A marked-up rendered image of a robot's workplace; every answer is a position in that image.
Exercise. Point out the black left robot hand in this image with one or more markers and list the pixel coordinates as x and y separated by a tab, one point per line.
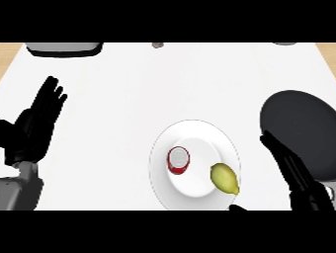
36	125

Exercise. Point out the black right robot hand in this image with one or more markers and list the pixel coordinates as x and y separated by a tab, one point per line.
298	174

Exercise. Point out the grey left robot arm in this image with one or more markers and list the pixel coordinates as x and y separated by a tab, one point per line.
11	192

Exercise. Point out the black frying pan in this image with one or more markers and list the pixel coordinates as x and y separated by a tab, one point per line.
308	135

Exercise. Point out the white plate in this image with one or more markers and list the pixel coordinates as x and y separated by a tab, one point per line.
196	164

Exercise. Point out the red can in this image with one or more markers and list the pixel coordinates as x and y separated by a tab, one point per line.
178	160

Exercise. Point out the yellow-green lemon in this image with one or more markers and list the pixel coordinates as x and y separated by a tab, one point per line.
224	179

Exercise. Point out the grey and black appliance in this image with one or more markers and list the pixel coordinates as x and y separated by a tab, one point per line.
64	48

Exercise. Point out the small grey object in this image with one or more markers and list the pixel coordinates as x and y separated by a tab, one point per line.
158	44

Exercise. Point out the grey rounded object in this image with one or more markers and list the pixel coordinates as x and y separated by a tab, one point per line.
285	43

